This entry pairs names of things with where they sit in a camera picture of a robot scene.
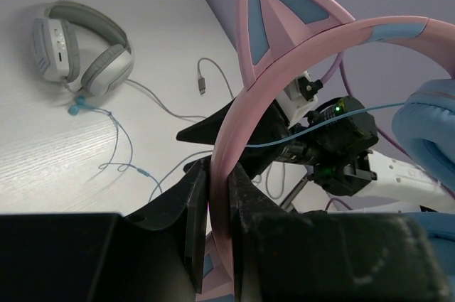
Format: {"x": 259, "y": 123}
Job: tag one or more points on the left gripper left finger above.
{"x": 174, "y": 227}

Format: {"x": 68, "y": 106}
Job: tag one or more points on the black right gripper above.
{"x": 273, "y": 126}

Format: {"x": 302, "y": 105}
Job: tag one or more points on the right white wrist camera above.
{"x": 298, "y": 98}

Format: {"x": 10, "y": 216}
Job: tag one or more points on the white grey headphones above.
{"x": 58, "y": 51}

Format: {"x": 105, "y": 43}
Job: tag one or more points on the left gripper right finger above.
{"x": 271, "y": 248}

